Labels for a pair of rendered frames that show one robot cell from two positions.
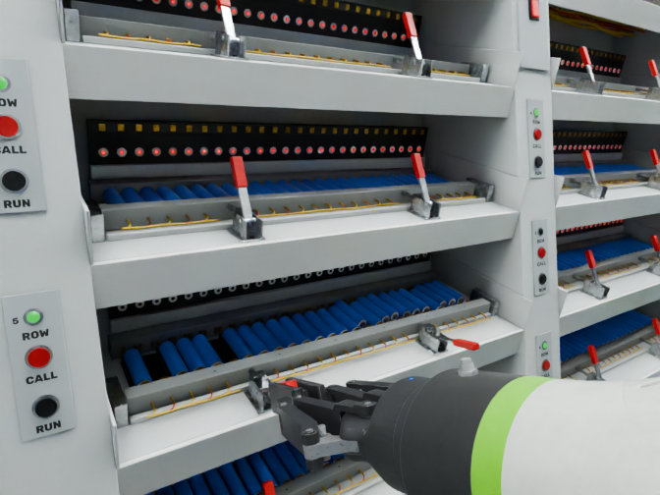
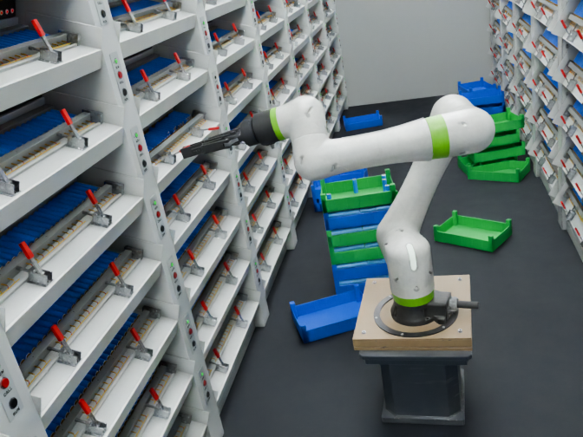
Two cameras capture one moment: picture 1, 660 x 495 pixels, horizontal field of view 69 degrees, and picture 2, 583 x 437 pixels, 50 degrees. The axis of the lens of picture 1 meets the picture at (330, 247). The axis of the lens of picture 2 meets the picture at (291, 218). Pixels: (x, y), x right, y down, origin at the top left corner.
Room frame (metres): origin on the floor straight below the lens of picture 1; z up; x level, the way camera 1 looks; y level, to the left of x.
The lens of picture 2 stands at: (-1.00, 1.06, 1.38)
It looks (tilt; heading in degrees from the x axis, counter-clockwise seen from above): 23 degrees down; 317
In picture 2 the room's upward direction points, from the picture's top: 10 degrees counter-clockwise
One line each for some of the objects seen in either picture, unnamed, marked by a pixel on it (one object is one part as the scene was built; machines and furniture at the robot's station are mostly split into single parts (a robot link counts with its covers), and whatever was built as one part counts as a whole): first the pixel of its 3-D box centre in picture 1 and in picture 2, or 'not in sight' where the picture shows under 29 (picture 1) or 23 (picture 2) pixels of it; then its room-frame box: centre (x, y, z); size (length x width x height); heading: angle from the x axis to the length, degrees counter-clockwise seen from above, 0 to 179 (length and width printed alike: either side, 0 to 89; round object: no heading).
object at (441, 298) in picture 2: not in sight; (433, 304); (-0.09, -0.29, 0.36); 0.26 x 0.15 x 0.06; 20
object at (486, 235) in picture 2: not in sight; (472, 230); (0.37, -1.36, 0.04); 0.30 x 0.20 x 0.08; 1
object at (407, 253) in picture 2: not in sight; (409, 265); (-0.03, -0.27, 0.48); 0.16 x 0.13 x 0.19; 136
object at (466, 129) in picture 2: not in sight; (460, 132); (-0.16, -0.38, 0.87); 0.18 x 0.13 x 0.12; 46
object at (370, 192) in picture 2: not in sight; (357, 190); (0.57, -0.79, 0.44); 0.30 x 0.20 x 0.08; 41
